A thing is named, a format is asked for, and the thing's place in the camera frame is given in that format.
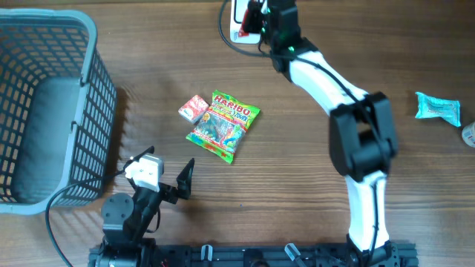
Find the green Haribo candy bag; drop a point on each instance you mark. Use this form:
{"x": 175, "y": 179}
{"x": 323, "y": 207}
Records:
{"x": 223, "y": 125}

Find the white barcode scanner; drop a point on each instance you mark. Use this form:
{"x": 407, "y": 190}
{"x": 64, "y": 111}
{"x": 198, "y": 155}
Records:
{"x": 238, "y": 9}

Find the light blue tissue pack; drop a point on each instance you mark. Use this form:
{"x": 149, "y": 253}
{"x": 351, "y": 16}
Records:
{"x": 432, "y": 107}

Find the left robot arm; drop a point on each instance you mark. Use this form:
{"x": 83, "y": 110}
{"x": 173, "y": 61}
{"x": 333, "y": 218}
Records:
{"x": 126, "y": 218}

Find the grey plastic basket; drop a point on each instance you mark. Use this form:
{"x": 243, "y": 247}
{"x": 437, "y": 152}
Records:
{"x": 58, "y": 104}

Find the red sachet stick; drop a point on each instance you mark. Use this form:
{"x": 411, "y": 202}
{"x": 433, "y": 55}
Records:
{"x": 251, "y": 22}

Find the green lid jar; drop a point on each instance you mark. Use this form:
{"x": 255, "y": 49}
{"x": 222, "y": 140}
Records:
{"x": 468, "y": 134}

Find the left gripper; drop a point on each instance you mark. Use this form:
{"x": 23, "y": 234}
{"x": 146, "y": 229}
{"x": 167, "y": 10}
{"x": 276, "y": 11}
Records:
{"x": 171, "y": 195}

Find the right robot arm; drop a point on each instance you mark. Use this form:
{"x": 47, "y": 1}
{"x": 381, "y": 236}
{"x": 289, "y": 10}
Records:
{"x": 362, "y": 137}

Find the small red white box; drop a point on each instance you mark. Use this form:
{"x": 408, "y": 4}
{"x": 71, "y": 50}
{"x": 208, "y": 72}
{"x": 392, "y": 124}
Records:
{"x": 194, "y": 109}

